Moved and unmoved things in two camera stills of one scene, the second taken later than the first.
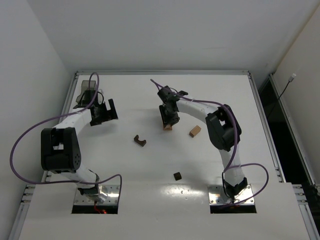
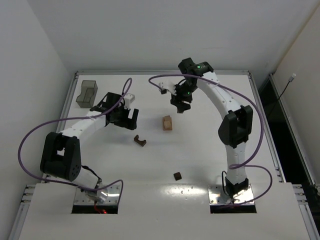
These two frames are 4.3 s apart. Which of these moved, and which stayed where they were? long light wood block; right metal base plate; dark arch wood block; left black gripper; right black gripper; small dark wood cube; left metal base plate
Moved: long light wood block; left black gripper; right black gripper
Stayed: small dark wood cube; dark arch wood block; right metal base plate; left metal base plate
